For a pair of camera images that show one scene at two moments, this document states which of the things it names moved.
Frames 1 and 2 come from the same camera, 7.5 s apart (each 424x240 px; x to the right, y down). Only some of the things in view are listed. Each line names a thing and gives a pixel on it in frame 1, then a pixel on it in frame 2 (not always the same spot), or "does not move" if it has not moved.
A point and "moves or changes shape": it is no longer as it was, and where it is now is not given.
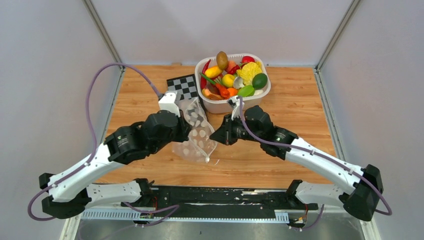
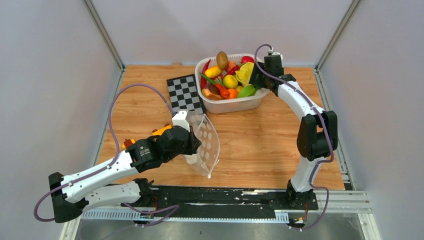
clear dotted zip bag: x=198 y=146 moves or changes shape
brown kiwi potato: x=222 y=60 does not move
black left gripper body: x=180 y=135 to x=189 y=148
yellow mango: x=213 y=72 does not move
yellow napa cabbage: x=248 y=71 does not move
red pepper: x=233 y=70 does not move
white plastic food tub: x=221 y=106 does not move
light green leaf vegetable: x=247 y=91 does not move
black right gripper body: x=235 y=130 to x=262 y=80
